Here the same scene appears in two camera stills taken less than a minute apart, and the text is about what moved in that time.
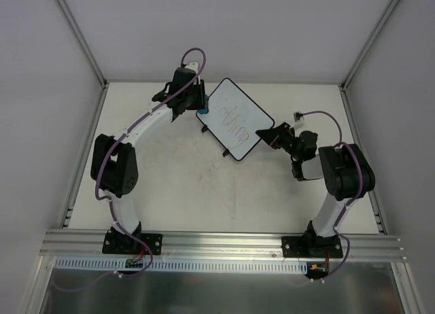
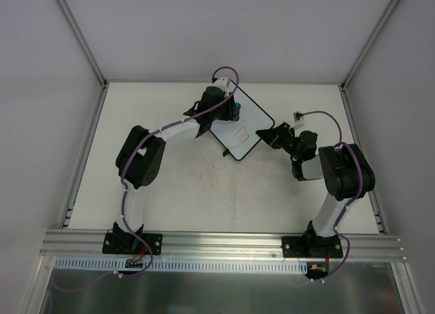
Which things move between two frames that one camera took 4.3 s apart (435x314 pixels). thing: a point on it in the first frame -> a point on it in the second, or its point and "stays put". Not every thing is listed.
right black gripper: x=282 y=137 stays put
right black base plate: x=310 y=247 stays put
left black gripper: x=198 y=96 -> x=205 y=124
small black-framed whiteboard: x=234 y=117 stays put
